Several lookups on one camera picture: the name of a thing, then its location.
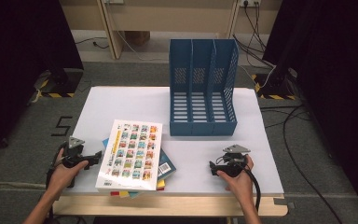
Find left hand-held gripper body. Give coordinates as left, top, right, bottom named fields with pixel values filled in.
left=55, top=135, right=91, bottom=171

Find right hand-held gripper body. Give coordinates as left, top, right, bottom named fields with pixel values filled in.
left=215, top=144, right=252, bottom=179

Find white book with picture grid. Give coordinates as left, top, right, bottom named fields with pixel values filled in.
left=94, top=119, right=164, bottom=192

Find blue file rack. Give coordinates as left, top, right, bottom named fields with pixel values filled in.
left=168, top=38, right=240, bottom=137

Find red book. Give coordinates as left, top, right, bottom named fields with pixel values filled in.
left=110, top=186, right=166, bottom=197

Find teal blue book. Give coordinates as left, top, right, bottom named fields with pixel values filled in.
left=102, top=137, right=177, bottom=200

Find yellow book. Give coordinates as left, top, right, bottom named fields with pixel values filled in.
left=118, top=178, right=166, bottom=199

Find person's right hand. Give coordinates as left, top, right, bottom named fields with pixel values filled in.
left=216, top=154, right=255, bottom=203

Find person's left hand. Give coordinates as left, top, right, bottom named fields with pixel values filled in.
left=46, top=147, right=90, bottom=197

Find wooden table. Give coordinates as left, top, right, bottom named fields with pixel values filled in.
left=51, top=192, right=289, bottom=217

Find white table sheet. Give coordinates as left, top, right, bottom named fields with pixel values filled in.
left=62, top=85, right=285, bottom=196

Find stand base with striped tape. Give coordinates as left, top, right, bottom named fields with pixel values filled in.
left=251, top=66, right=300, bottom=102
left=33, top=68, right=85, bottom=99

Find black curtain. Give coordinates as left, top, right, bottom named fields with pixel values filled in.
left=261, top=0, right=358, bottom=216
left=0, top=0, right=85, bottom=164

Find brown cardboard box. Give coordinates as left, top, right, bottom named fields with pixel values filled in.
left=124, top=30, right=152, bottom=47

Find beige desk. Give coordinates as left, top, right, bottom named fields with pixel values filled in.
left=59, top=0, right=283, bottom=61

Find thick black gripper cable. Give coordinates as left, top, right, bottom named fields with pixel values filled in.
left=242, top=161, right=262, bottom=216

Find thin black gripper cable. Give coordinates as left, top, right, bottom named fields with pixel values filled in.
left=45, top=142, right=69, bottom=189

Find long black floor cable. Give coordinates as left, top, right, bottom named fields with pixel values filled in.
left=258, top=104, right=345, bottom=224

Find white floor cable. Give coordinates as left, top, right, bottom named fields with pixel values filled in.
left=116, top=30, right=170, bottom=63

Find short black floor cable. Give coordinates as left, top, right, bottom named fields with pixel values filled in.
left=74, top=36, right=111, bottom=50

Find bundle of black wall cables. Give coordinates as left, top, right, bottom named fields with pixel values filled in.
left=232, top=0, right=277, bottom=69

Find white wall socket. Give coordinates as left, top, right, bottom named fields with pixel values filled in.
left=239, top=0, right=262, bottom=8

